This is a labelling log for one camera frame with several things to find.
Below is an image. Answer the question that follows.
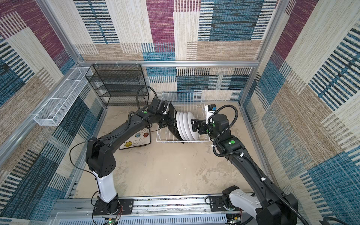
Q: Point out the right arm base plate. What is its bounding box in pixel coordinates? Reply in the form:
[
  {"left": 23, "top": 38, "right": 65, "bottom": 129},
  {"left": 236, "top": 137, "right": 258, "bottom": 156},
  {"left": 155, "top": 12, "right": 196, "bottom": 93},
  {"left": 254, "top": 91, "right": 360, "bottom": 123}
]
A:
[{"left": 205, "top": 196, "right": 243, "bottom": 213}]

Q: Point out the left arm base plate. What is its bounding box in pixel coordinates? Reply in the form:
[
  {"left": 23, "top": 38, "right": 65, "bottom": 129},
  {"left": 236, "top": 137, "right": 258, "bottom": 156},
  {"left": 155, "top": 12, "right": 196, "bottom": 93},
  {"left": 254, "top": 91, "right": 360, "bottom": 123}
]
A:
[{"left": 93, "top": 199, "right": 134, "bottom": 216}]

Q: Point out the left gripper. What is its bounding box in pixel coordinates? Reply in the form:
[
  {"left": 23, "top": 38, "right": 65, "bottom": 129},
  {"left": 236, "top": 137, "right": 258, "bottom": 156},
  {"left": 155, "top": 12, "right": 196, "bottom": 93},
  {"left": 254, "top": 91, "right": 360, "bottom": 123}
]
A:
[{"left": 155, "top": 111, "right": 178, "bottom": 128}]

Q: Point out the white mesh wall basket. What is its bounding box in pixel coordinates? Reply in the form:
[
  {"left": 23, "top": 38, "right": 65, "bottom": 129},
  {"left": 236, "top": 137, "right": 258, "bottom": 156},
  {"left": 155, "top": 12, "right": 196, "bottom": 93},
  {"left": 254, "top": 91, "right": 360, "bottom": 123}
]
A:
[{"left": 34, "top": 67, "right": 89, "bottom": 127}]

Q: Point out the black wire shelf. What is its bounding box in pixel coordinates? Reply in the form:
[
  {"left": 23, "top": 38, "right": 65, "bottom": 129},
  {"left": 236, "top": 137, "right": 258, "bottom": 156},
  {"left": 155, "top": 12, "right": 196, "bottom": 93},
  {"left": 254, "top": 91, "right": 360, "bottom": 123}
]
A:
[{"left": 85, "top": 64, "right": 150, "bottom": 107}]

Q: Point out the white wire dish rack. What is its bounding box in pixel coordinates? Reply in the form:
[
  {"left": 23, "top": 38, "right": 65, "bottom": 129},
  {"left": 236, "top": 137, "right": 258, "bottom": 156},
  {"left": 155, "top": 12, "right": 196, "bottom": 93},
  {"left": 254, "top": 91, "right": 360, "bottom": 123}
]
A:
[{"left": 156, "top": 91, "right": 210, "bottom": 143}]

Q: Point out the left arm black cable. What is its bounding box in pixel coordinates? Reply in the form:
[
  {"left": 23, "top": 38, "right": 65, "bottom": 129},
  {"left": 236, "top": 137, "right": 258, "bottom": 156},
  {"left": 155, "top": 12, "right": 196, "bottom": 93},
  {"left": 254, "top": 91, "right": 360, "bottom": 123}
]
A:
[{"left": 68, "top": 85, "right": 158, "bottom": 197}]

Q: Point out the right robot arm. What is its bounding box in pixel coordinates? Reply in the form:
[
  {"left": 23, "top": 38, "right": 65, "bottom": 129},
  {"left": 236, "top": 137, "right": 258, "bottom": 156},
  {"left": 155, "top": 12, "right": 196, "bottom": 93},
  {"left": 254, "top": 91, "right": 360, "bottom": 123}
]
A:
[{"left": 191, "top": 114, "right": 298, "bottom": 225}]

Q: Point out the white round plate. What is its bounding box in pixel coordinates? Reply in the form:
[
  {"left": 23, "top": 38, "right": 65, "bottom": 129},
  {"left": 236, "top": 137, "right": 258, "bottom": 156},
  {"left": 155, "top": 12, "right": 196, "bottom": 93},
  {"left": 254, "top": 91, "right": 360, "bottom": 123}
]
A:
[
  {"left": 187, "top": 112, "right": 200, "bottom": 141},
  {"left": 187, "top": 112, "right": 198, "bottom": 141},
  {"left": 182, "top": 112, "right": 192, "bottom": 141},
  {"left": 176, "top": 112, "right": 186, "bottom": 141}
]

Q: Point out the floral square plate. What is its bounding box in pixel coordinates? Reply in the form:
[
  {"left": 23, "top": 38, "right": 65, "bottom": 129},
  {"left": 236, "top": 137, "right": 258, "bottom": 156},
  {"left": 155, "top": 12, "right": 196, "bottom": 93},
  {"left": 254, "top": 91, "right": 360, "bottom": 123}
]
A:
[
  {"left": 119, "top": 128, "right": 151, "bottom": 150},
  {"left": 166, "top": 102, "right": 184, "bottom": 142}
]

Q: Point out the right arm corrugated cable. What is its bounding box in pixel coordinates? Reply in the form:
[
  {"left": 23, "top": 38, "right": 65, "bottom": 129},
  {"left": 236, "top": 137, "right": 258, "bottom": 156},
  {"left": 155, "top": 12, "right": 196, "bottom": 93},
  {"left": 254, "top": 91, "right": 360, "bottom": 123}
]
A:
[{"left": 212, "top": 104, "right": 310, "bottom": 225}]

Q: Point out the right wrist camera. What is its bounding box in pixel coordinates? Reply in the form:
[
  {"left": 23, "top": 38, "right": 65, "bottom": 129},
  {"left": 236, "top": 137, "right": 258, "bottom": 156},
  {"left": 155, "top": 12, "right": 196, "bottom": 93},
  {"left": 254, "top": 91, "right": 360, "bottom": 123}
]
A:
[{"left": 204, "top": 104, "right": 217, "bottom": 124}]

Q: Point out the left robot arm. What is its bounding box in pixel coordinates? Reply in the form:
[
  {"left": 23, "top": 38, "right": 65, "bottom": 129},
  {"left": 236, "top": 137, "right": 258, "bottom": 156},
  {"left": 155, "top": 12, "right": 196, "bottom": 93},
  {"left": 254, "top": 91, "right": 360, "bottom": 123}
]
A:
[{"left": 85, "top": 97, "right": 176, "bottom": 215}]

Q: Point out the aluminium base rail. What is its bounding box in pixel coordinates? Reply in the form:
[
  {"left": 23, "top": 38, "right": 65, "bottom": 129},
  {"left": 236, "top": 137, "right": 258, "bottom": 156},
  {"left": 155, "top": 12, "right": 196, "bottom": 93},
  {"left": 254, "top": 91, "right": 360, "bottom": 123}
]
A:
[{"left": 47, "top": 194, "right": 257, "bottom": 225}]

